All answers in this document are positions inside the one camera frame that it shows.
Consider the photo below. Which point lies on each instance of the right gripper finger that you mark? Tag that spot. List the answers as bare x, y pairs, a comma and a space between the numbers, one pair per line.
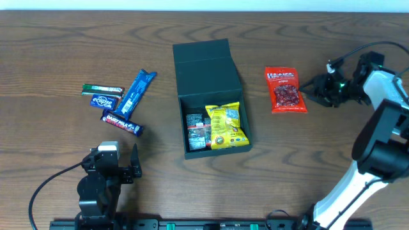
319, 99
313, 84

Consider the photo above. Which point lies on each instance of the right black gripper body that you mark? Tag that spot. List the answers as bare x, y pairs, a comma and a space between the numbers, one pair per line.
324, 90

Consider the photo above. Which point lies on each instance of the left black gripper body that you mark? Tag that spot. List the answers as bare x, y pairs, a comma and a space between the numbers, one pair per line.
125, 176

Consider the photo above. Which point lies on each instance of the red candy bag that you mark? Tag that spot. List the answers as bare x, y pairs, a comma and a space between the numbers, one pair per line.
283, 85

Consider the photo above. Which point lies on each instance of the black snack packet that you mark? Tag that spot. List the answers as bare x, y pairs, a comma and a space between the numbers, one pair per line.
199, 131

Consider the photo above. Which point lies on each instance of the blue cookie pack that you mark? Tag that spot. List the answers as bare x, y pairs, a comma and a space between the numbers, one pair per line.
135, 93

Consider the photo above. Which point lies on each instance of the yellow snack bag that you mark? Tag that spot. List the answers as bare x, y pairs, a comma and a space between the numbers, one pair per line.
226, 129

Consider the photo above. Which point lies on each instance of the black box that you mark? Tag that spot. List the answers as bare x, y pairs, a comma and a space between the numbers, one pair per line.
207, 75

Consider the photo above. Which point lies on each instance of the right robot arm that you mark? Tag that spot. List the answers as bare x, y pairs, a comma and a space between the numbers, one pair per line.
380, 152

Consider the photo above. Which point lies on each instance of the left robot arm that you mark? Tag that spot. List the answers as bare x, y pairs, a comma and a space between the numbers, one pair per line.
100, 189

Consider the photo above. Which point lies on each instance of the dairy milk chocolate bar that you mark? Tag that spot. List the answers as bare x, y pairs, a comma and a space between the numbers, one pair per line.
122, 123

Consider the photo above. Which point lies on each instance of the blue eclipse mints box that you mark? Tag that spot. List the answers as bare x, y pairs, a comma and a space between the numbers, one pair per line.
103, 102

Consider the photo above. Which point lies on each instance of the green white candy bar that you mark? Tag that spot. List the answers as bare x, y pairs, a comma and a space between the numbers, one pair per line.
92, 89

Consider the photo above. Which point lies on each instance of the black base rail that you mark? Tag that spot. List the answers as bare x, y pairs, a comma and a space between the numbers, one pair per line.
154, 224

